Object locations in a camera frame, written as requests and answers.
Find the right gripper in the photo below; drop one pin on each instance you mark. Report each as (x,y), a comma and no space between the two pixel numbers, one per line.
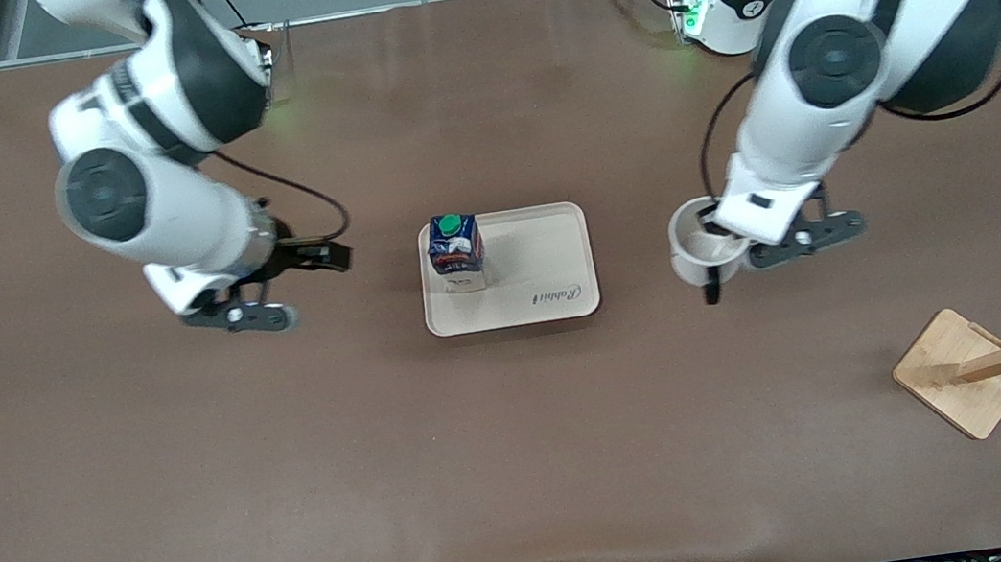
(292,253)

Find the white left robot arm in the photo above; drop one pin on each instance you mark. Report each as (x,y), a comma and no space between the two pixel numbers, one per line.
(834,63)

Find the blue white milk carton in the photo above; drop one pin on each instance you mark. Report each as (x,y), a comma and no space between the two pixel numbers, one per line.
(456,253)

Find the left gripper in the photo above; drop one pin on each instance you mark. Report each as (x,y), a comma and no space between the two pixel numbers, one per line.
(711,290)

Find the beige plastic tray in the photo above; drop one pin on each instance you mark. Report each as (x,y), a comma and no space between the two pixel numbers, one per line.
(536,257)

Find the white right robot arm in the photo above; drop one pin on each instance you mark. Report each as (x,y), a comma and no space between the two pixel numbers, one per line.
(161,200)

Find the large table cover sheet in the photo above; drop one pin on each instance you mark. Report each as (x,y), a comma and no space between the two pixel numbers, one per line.
(290,444)

